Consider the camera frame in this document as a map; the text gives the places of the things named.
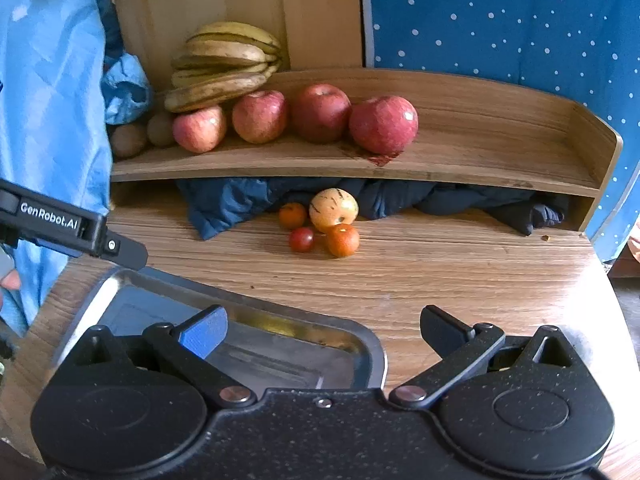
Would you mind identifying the yellow striped melon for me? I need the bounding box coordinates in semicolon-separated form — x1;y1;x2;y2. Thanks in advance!
309;188;360;233

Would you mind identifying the blue starred cloth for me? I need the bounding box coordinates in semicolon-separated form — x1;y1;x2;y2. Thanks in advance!
361;0;640;263

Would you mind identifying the person's left hand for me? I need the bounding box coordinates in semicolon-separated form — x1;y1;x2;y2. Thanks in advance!
0;269;24;311

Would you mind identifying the banana bunch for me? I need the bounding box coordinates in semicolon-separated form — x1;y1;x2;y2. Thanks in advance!
164;21;283;114

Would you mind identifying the metal tray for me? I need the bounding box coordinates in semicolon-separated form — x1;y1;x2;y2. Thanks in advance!
50;266;389;392

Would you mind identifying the light blue cloth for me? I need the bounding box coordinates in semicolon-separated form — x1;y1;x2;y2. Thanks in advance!
0;0;115;337

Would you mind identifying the brown kiwi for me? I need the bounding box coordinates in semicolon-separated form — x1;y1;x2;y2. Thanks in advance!
110;122;149;160
146;110;177;149

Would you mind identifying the small orange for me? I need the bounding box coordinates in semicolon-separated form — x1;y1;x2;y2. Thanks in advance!
325;223;361;259
278;202;308;230

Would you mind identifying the small red tomato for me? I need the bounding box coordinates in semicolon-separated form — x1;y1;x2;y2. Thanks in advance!
289;226;316;254

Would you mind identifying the blue plastic bag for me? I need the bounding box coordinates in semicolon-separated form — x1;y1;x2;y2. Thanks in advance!
100;52;155;126

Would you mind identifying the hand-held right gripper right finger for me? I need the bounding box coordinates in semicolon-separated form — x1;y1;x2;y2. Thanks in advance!
389;304;587;409

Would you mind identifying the red apple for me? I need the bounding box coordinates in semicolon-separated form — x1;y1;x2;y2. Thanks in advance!
291;83;353;144
172;105;228;154
231;90;289;145
349;95;420;156

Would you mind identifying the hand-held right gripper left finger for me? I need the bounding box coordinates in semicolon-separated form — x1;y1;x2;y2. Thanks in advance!
62;304;258;409

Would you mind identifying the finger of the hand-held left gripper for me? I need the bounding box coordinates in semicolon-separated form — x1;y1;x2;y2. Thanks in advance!
99;230;149;271

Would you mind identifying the dark blue cloth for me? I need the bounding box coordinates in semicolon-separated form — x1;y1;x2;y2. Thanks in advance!
175;175;571;241

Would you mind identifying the wooden shelf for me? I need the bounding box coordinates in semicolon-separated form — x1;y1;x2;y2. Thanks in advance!
107;67;625;234

